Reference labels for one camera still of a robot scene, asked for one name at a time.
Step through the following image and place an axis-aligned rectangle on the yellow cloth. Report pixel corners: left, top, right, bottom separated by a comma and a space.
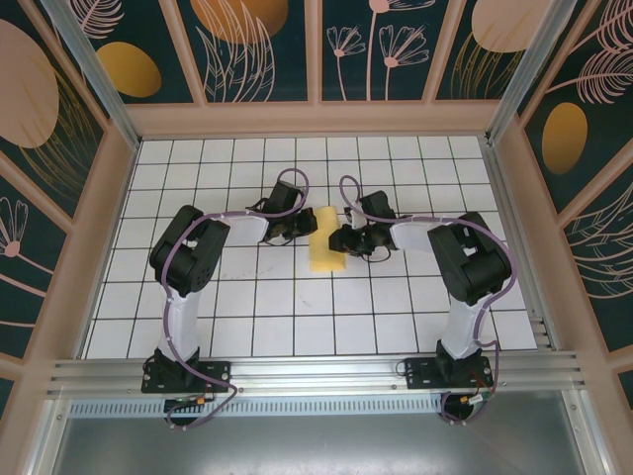
308, 205, 349, 274

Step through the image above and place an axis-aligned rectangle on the grey metal panel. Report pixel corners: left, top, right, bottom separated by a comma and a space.
46, 415, 592, 475

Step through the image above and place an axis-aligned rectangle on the long aluminium mounting rail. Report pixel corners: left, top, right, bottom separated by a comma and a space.
46, 350, 588, 397

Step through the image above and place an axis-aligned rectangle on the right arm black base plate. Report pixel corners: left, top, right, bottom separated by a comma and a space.
404, 355, 494, 390

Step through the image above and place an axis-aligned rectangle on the aluminium side rail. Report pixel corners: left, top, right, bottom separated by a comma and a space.
482, 138, 558, 353

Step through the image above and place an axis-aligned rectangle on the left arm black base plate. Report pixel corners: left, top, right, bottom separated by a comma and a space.
141, 359, 233, 395

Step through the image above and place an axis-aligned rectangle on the slotted grey cable duct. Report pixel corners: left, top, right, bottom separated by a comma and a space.
68, 399, 446, 418

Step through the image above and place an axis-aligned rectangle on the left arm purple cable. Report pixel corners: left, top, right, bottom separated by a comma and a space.
156, 168, 312, 432

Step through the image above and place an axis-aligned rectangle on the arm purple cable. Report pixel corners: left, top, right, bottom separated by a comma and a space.
156, 168, 312, 432
338, 174, 518, 427

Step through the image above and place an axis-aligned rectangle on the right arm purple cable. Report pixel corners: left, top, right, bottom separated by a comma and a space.
338, 174, 518, 427

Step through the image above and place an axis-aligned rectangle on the aluminium corner post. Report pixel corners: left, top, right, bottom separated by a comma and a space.
39, 0, 142, 151
487, 0, 581, 145

